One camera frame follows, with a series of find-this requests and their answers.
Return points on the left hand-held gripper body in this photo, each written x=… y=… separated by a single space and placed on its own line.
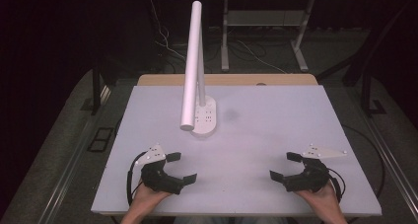
x=157 y=177

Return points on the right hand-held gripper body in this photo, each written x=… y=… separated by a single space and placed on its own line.
x=309 y=181

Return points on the white desk lamp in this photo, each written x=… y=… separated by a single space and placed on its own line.
x=191 y=86

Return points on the person's left hand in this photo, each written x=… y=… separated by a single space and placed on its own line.
x=146 y=199

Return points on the person's right hand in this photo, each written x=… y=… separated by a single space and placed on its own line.
x=323 y=201

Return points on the wooden table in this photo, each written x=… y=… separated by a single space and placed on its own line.
x=230 y=79

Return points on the black stand leg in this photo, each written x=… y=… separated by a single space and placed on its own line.
x=96 y=92
x=369 y=95

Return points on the grey metal stand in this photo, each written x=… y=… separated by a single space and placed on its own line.
x=263 y=18

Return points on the black floor frame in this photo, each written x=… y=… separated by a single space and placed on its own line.
x=100 y=139

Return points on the metal floor rail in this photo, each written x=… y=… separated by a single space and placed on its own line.
x=387 y=151
x=75 y=145

